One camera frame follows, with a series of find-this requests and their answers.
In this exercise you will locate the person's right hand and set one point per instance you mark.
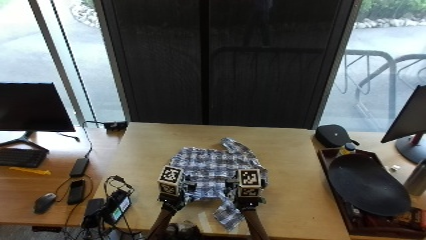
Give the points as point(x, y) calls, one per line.
point(247, 200)

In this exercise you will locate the black computer mouse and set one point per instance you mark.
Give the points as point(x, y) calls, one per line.
point(44, 202)

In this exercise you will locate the small black connector box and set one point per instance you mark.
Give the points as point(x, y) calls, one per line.
point(115, 125)

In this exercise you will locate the black smartphone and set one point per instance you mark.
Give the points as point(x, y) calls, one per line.
point(76, 191)

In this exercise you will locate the grey monitor with round stand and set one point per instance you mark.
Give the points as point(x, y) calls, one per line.
point(410, 126)

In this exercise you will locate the small yellow bottle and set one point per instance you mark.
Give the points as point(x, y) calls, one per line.
point(349, 148)

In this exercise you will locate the blue plaid shirt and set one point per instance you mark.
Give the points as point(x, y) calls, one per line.
point(213, 170)

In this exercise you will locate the person's left hand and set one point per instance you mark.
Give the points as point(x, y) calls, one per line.
point(173, 195)

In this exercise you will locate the black computer monitor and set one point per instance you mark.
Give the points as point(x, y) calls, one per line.
point(31, 110)

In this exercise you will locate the black power adapter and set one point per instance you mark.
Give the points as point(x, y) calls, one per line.
point(79, 167)

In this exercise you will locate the small white cube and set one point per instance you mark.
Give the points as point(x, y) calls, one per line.
point(394, 168)

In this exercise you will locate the black oval tray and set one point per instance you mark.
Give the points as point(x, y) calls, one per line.
point(368, 182)

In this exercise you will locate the dark roller blind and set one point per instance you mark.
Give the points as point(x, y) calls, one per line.
point(227, 61)

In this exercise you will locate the black battery pack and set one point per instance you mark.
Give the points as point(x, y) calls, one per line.
point(92, 213)

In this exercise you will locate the silver metal bottle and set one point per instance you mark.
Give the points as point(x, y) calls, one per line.
point(417, 181)

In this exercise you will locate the black keyboard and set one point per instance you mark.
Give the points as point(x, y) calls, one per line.
point(22, 157)

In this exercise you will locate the white marker cube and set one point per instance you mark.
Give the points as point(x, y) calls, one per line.
point(249, 182)
point(171, 180)

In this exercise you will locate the metal bicycle rack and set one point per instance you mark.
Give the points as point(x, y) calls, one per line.
point(377, 80)

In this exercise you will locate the yellow plastic tool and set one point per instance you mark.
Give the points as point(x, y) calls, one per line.
point(30, 171)

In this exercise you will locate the black zip case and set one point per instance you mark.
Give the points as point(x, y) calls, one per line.
point(333, 135)

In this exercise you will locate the black device with screen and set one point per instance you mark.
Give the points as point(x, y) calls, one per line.
point(117, 206)

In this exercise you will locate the dark wooden tray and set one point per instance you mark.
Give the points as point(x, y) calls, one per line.
point(354, 213)

